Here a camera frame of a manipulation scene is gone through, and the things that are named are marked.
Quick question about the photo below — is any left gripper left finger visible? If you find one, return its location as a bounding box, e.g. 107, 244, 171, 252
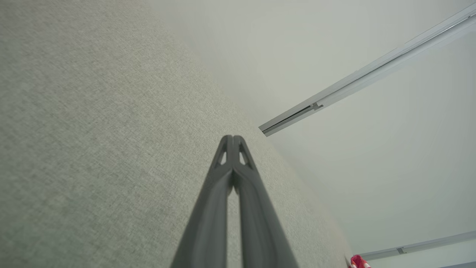
170, 135, 234, 268

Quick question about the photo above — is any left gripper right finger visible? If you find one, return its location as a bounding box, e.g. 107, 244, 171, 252
233, 135, 299, 268

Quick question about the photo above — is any red white-sleeved jersey shirt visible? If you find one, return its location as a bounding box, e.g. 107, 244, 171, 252
350, 254, 372, 268

